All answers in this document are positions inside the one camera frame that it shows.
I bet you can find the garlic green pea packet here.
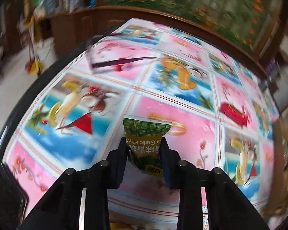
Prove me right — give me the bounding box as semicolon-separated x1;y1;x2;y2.
123;115;172;177

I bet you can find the brown cardboard box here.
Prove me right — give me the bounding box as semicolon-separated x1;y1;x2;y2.
261;118;288;221

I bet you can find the colourful fruit pattern tablecloth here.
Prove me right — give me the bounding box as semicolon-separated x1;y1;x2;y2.
2;38;279;229

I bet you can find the red small snack packet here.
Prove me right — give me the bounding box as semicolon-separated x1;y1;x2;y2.
219;102;250;128

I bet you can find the black chopsticks pair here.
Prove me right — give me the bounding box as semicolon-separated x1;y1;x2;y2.
90;57;158;69

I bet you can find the dark wooden sideboard cabinet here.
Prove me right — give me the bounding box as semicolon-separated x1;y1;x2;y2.
37;6;267;79

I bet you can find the large floral wall painting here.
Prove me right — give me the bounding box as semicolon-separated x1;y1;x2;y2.
103;0;281;53

